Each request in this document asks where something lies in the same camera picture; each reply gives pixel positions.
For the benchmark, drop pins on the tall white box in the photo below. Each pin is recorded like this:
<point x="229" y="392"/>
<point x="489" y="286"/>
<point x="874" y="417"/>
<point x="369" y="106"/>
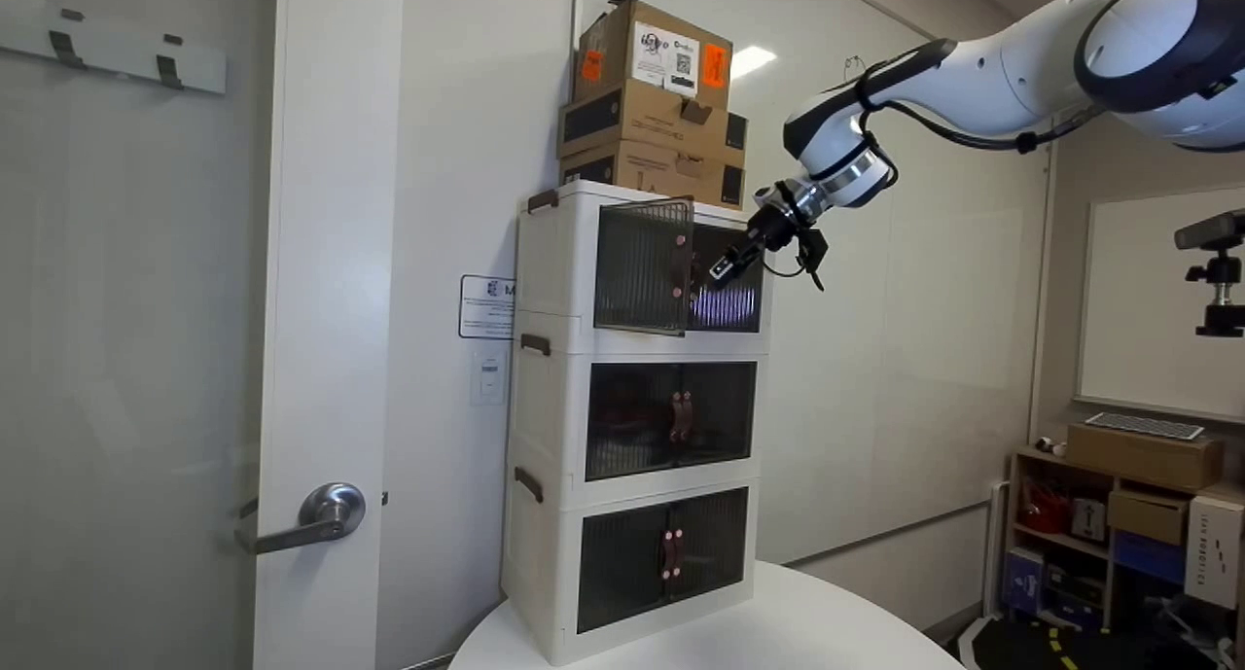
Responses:
<point x="1213" y="551"/>

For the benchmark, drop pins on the whiteboard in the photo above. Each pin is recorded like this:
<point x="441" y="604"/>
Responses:
<point x="1162" y="300"/>

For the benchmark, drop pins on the camera on mount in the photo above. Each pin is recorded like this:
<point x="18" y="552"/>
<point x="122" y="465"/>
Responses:
<point x="1218" y="262"/>

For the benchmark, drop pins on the small cardboard box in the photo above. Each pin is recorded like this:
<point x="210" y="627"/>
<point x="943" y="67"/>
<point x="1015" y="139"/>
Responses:
<point x="1148" y="516"/>

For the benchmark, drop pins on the white room door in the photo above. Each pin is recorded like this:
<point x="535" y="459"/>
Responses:
<point x="326" y="310"/>

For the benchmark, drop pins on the red bag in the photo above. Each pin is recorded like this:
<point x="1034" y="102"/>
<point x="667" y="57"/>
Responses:
<point x="1044" y="510"/>

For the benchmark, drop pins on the flat cardboard box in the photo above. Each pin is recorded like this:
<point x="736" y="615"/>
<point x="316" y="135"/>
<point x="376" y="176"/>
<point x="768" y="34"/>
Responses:
<point x="642" y="116"/>
<point x="652" y="172"/>

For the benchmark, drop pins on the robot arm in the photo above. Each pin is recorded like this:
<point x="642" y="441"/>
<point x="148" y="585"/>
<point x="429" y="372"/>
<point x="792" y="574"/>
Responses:
<point x="1012" y="72"/>

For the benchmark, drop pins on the white wall switch plate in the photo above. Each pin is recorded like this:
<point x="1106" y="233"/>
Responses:
<point x="488" y="375"/>

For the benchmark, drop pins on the white stacked storage cabinet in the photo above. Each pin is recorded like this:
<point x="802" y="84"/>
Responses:
<point x="550" y="407"/>

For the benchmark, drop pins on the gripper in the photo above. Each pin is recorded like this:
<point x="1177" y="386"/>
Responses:
<point x="771" y="229"/>

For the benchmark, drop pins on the white keyboard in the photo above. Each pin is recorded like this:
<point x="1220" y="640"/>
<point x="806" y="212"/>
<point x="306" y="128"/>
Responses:
<point x="1145" y="426"/>

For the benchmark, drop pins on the cardboard box with orange stickers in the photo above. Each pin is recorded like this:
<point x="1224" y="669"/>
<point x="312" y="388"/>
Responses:
<point x="622" y="52"/>

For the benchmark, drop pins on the long cardboard box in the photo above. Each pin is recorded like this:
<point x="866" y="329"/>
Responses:
<point x="1143" y="458"/>

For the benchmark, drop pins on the white coat hook rail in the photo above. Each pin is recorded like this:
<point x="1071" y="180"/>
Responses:
<point x="117" y="55"/>

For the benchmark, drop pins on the white wall sign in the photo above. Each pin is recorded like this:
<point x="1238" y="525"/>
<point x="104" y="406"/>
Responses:
<point x="484" y="307"/>

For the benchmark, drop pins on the small white box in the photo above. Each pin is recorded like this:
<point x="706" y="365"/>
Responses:
<point x="1088" y="519"/>

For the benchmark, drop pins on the blue storage box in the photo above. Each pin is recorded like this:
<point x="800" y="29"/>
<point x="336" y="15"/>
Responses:
<point x="1023" y="581"/>

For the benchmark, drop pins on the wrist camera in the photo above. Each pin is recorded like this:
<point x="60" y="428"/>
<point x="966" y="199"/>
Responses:
<point x="766" y="196"/>

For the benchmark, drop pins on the wooden shelf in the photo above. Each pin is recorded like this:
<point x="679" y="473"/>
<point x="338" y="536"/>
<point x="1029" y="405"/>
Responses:
<point x="1094" y="550"/>

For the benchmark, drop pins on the dark translucent cabinet door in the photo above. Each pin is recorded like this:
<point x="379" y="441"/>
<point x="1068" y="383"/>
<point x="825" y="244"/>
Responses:
<point x="712" y="544"/>
<point x="637" y="266"/>
<point x="627" y="422"/>
<point x="722" y="412"/>
<point x="618" y="568"/>
<point x="731" y="305"/>

